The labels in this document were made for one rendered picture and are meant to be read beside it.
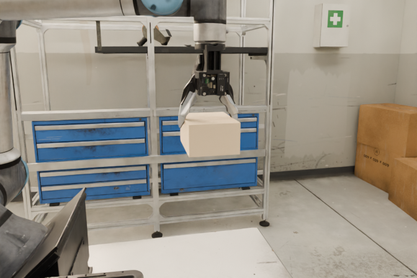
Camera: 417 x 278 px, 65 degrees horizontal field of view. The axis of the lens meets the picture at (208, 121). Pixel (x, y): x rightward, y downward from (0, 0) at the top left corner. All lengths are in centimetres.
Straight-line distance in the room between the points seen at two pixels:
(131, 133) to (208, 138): 155
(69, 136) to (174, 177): 75
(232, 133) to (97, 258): 57
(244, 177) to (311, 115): 135
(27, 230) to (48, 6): 47
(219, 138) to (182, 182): 165
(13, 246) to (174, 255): 44
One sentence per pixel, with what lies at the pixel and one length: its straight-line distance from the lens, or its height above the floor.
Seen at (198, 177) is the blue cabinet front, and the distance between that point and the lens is 239.
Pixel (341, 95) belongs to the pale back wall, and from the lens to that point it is 371.
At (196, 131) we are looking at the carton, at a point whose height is 111.
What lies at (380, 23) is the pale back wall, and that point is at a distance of 393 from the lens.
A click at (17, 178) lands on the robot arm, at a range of 95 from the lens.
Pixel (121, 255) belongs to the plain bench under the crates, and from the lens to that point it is 107.
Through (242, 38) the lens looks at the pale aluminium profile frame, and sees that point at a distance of 298.
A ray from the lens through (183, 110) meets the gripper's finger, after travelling 77.
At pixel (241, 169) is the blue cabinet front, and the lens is 245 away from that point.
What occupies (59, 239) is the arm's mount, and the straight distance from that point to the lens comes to 70.
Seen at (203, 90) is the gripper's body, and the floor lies 120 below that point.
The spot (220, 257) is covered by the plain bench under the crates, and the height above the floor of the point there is 70.
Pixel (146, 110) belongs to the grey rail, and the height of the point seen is 93.
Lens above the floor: 127
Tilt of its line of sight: 11 degrees down
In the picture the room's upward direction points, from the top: straight up
